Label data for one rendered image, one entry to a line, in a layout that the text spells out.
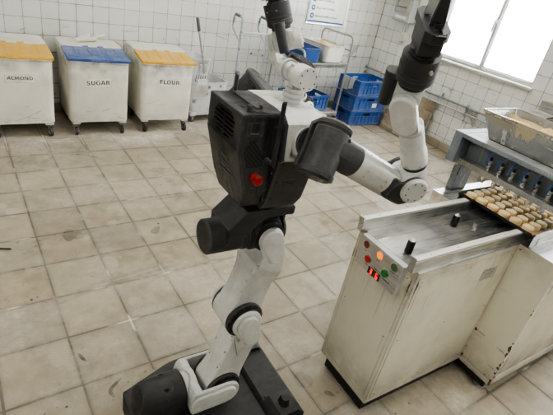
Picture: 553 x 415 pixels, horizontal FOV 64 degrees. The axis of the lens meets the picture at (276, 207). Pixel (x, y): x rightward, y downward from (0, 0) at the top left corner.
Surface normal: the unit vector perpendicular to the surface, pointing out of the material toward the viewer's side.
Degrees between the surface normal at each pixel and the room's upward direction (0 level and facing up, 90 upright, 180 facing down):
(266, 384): 0
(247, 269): 74
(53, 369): 0
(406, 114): 114
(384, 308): 90
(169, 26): 90
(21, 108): 96
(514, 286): 90
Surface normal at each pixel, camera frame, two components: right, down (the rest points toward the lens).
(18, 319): 0.18, -0.86
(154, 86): 0.48, 0.53
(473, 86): -0.82, 0.14
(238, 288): -0.76, -0.12
